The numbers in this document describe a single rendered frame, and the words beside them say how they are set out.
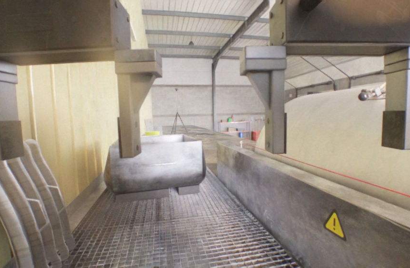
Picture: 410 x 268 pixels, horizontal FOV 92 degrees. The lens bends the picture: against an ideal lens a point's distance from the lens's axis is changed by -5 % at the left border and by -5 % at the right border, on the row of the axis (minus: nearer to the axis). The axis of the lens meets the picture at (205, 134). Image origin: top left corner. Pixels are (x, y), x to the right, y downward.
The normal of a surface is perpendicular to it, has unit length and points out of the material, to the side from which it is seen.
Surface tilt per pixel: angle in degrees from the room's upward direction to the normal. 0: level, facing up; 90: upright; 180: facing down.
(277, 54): 90
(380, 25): 90
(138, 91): 90
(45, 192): 90
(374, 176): 72
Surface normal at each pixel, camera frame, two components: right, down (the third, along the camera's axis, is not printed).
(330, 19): 0.00, 0.09
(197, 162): 0.29, 0.07
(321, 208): -0.98, 0.04
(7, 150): 1.00, -0.03
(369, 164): -0.91, -0.34
